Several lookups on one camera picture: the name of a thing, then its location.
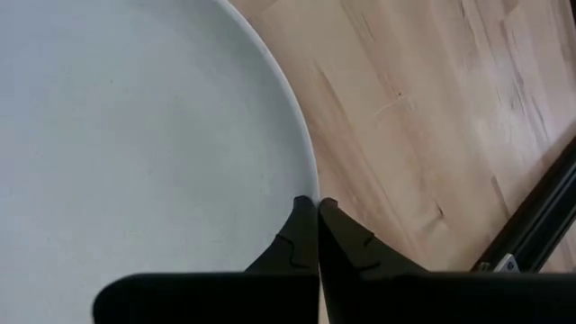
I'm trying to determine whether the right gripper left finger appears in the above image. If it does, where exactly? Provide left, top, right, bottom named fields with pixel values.
left=92, top=195, right=320, bottom=324

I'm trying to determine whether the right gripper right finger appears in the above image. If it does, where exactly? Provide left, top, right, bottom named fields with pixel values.
left=318, top=197, right=576, bottom=324

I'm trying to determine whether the small white plate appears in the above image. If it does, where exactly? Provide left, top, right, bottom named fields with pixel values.
left=0, top=0, right=321, bottom=324

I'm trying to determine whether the silver metal bracket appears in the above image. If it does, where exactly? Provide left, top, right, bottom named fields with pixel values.
left=492, top=253, right=522, bottom=274

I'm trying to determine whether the black aluminium table frame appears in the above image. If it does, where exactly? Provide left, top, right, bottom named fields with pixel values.
left=470, top=134, right=576, bottom=274

